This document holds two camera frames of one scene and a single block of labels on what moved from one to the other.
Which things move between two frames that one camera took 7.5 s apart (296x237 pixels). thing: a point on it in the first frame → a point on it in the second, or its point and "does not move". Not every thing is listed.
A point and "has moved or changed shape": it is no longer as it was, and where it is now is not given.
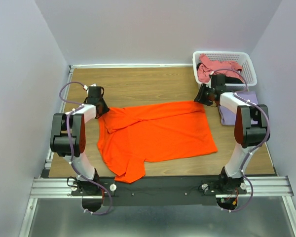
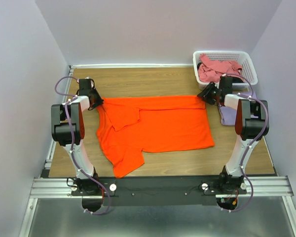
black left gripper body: [104, 108] → [97, 99]
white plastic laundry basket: [242, 58] does not move
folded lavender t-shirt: [228, 117] does not move
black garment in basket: [229, 79] does not move
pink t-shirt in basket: [207, 68] does not move
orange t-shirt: [129, 137] has moved or changed shape
